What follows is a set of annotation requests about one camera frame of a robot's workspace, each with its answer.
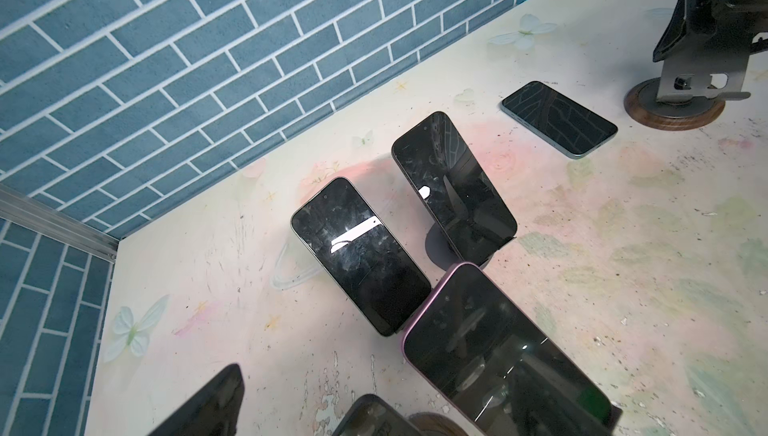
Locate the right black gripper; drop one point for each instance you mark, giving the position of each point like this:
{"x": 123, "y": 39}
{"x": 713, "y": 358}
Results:
{"x": 703, "y": 27}

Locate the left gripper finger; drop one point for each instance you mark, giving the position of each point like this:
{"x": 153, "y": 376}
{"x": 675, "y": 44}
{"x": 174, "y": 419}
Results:
{"x": 213, "y": 410}

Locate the black phone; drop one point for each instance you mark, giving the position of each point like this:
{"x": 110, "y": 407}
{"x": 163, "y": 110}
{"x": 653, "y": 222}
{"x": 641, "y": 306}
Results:
{"x": 362, "y": 255}
{"x": 560, "y": 121}
{"x": 467, "y": 209}
{"x": 370, "y": 415}

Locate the purple-edged phone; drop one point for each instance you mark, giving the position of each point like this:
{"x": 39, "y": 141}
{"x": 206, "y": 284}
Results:
{"x": 485, "y": 356}

